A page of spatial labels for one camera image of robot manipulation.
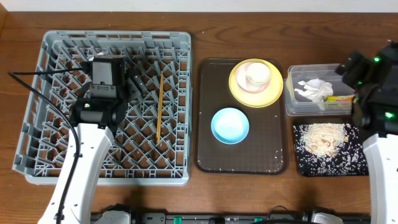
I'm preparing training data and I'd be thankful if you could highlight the white paper napkin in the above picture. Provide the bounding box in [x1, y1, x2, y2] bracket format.
[294, 78, 333, 111]

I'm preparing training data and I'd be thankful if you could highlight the light blue bowl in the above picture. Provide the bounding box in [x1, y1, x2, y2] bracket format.
[211, 108, 250, 144]

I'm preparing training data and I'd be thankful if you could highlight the black waste tray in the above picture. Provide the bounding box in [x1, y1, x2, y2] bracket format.
[292, 117, 368, 177]

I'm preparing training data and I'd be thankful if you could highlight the cream white cup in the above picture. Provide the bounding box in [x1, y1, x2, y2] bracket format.
[246, 63, 271, 86]

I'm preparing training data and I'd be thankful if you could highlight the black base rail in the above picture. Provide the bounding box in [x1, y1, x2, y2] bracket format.
[90, 204, 371, 224]

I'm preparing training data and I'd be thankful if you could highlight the wooden chopstick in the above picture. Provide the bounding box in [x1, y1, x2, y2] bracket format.
[157, 72, 164, 128]
[156, 72, 164, 143]

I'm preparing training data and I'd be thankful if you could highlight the food scraps rice pile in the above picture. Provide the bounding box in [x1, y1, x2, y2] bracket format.
[294, 123, 369, 175]

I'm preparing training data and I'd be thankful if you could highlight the yellow plate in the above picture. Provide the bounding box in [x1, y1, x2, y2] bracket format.
[228, 58, 284, 108]

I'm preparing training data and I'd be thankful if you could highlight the green yellow snack wrapper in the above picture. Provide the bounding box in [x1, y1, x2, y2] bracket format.
[323, 95, 354, 110]

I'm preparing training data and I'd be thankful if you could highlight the grey dishwasher rack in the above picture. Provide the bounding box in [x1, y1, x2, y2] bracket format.
[12, 30, 192, 185]

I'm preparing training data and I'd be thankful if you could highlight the clear plastic waste bin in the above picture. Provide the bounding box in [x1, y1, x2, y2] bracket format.
[285, 64, 354, 116]

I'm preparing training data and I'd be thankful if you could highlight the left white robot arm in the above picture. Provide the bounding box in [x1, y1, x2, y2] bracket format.
[39, 69, 144, 223]

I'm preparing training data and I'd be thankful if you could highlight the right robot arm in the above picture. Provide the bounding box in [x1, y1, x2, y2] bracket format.
[353, 42, 397, 224]

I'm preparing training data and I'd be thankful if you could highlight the pink bowl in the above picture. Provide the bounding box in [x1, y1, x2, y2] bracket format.
[236, 62, 271, 93]

